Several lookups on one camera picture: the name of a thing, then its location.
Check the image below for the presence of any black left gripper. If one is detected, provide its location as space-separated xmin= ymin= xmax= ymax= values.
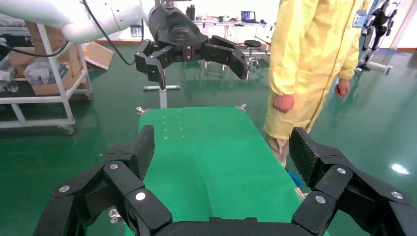
xmin=134 ymin=4 xmax=249 ymax=91

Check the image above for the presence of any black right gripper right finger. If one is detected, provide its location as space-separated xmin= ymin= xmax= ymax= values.
xmin=289 ymin=127 xmax=417 ymax=236

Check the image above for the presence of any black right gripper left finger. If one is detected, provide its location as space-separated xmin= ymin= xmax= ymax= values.
xmin=32 ymin=125 xmax=172 ymax=236

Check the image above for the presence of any flat cardboard sheet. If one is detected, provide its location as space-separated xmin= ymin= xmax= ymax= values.
xmin=83 ymin=41 xmax=115 ymax=71

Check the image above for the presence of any low cardboard box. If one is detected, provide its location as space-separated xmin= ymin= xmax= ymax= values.
xmin=31 ymin=69 xmax=75 ymax=96

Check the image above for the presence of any stacked cardboard box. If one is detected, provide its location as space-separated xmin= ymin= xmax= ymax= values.
xmin=25 ymin=21 xmax=67 ymax=55

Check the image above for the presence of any wide cardboard box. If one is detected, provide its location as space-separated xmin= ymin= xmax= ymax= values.
xmin=8 ymin=45 xmax=83 ymax=78

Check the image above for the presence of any white T-shaped floor stand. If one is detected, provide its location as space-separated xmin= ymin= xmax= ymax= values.
xmin=143 ymin=84 xmax=181 ymax=110

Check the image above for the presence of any white work table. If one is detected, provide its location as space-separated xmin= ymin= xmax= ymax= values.
xmin=194 ymin=19 xmax=277 ymax=45

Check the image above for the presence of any black round stool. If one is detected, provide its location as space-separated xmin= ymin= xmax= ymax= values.
xmin=243 ymin=39 xmax=263 ymax=81

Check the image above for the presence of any open laptop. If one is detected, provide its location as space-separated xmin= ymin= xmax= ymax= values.
xmin=240 ymin=10 xmax=261 ymax=24

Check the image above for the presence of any green table cloth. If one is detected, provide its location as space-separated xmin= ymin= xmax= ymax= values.
xmin=123 ymin=107 xmax=329 ymax=236

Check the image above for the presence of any person in yellow coat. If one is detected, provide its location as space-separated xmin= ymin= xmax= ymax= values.
xmin=263 ymin=0 xmax=374 ymax=188

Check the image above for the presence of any white metal cart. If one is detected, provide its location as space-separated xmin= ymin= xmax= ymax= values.
xmin=0 ymin=23 xmax=93 ymax=136

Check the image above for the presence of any clear plastic bag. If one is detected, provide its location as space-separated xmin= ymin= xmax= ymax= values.
xmin=24 ymin=59 xmax=70 ymax=86

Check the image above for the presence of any black and white robot rig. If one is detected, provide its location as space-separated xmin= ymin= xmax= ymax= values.
xmin=354 ymin=0 xmax=402 ymax=74

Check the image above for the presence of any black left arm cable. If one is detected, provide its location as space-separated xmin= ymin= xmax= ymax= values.
xmin=0 ymin=0 xmax=136 ymax=66

